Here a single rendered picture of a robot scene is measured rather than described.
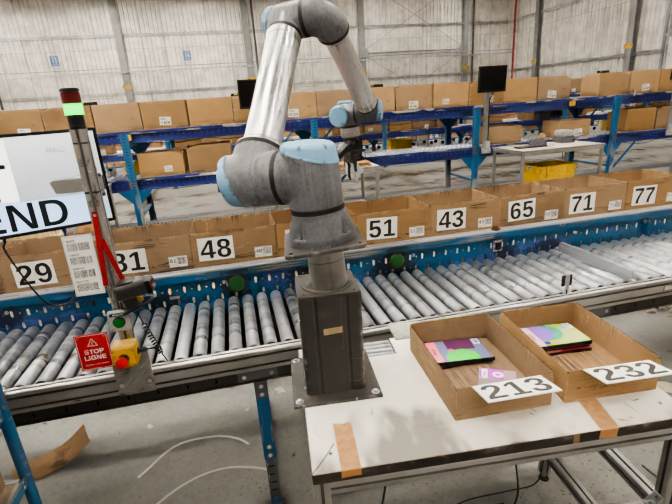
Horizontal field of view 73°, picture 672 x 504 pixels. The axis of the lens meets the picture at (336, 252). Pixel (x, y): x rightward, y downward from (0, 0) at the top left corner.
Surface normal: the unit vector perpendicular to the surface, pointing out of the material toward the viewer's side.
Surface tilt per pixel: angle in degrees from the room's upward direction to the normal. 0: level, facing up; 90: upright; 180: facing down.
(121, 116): 88
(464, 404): 90
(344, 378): 90
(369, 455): 0
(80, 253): 90
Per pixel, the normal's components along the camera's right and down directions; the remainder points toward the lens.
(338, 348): 0.14, 0.30
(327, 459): -0.07, -0.95
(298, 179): -0.30, 0.35
